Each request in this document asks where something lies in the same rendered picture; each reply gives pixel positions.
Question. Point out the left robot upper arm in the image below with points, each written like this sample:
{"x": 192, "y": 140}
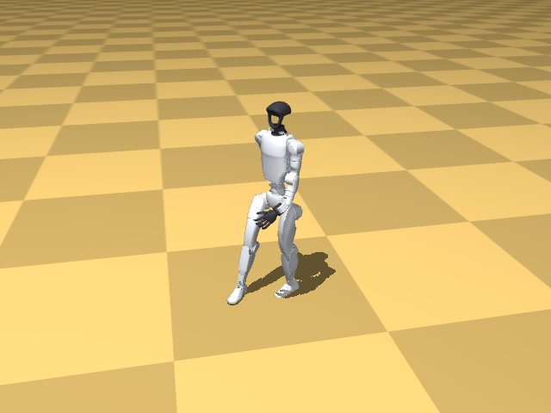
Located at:
{"x": 296, "y": 150}

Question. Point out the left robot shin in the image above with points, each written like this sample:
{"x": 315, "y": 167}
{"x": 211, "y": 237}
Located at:
{"x": 289, "y": 265}

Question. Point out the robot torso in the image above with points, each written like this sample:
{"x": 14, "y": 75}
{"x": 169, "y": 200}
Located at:
{"x": 275, "y": 164}

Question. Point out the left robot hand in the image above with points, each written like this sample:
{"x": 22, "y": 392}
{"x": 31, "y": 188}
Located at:
{"x": 269, "y": 216}

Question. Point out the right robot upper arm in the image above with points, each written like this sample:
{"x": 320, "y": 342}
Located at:
{"x": 258, "y": 137}

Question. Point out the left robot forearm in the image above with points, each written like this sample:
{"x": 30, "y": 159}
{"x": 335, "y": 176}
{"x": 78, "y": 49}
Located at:
{"x": 287, "y": 202}

